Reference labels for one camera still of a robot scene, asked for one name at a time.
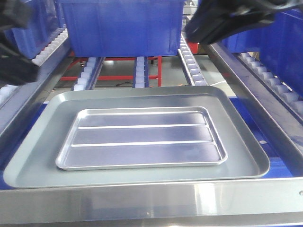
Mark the centre left roller track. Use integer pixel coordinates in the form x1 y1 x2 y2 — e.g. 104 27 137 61
72 57 105 91

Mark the centre middle roller track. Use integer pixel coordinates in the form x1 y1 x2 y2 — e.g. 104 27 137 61
133 56 149 88

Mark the left shelf roller track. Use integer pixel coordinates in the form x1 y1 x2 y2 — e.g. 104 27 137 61
0 27 69 105

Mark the small ribbed silver tray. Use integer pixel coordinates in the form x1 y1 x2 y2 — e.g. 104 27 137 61
56 106 228 171

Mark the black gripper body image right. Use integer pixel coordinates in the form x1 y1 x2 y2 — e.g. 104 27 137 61
185 0 303 45

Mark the large blue bin centre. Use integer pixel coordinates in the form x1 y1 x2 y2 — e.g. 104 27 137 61
58 0 184 57

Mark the shelf roller track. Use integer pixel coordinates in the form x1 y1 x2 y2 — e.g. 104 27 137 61
0 27 69 105
237 52 303 119

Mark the blue bin right shelf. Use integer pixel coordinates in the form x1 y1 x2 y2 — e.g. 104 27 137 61
222 9 303 96

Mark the centre right roller track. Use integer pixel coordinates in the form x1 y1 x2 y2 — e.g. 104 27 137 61
178 33 208 86

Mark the right shelf roller track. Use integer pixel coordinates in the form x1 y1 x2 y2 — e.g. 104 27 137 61
237 52 303 119

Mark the blue bin left shelf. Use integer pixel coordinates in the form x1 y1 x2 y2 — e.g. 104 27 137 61
4 0 66 59

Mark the large grey tray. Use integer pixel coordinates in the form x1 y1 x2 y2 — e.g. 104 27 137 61
3 86 270 188

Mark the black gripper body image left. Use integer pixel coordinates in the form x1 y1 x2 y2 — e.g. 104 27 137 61
0 0 40 86

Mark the red metal frame cart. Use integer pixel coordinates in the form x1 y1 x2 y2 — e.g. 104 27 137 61
60 42 198 87

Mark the blue bin shelf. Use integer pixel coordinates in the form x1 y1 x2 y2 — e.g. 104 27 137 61
4 0 66 59
222 9 303 96

